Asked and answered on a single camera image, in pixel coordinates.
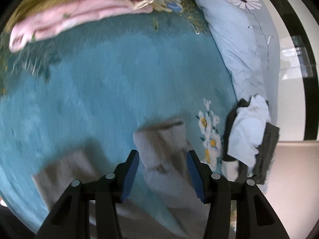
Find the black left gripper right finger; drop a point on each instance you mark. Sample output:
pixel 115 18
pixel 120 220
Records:
pixel 255 216

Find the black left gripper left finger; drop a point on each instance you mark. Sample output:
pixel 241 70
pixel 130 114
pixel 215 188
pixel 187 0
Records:
pixel 69 217

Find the grey knit sweater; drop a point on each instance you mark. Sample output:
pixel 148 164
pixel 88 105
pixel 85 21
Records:
pixel 162 204

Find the dark grey folded garment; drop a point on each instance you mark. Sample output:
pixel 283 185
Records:
pixel 235 170

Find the light blue folded shirt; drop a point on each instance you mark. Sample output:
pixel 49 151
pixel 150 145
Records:
pixel 247 131

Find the teal floral bed blanket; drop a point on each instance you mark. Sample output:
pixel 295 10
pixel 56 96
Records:
pixel 92 86

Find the light blue floral quilt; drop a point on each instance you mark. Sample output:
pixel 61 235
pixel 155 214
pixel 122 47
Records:
pixel 248 42

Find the pink folded blanket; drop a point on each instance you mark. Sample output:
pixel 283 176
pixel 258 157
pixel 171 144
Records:
pixel 52 22

